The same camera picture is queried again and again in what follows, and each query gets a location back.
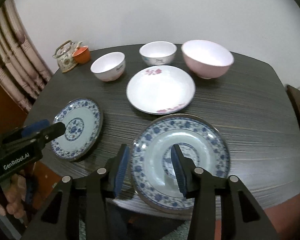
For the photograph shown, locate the floral ceramic teapot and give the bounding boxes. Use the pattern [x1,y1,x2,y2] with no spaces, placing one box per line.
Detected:
[52,40,82,73]

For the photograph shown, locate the person's left hand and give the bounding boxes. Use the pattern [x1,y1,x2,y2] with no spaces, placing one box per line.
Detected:
[0,174,26,219]

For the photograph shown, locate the beige patterned curtain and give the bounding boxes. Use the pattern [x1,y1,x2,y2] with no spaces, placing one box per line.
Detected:
[0,0,52,113]

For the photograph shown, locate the white plate pink flowers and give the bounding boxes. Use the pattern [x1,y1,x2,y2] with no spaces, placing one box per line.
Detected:
[126,65,196,115]

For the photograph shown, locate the large blue floral plate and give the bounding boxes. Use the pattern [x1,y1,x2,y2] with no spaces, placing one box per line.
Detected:
[130,114,230,213]

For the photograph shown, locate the white Rabbit bowl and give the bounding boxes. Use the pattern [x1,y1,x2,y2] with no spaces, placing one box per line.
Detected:
[90,51,126,82]

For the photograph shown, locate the small blue floral plate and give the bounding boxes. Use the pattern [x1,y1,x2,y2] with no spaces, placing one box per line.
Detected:
[51,99,103,161]

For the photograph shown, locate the white Dog bowl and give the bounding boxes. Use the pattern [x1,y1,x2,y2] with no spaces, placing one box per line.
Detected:
[139,41,177,66]

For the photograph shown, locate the large pink bowl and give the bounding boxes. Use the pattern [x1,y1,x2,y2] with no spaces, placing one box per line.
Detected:
[181,40,235,79]

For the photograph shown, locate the orange cup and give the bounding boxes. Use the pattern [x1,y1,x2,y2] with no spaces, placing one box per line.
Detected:
[72,46,91,64]

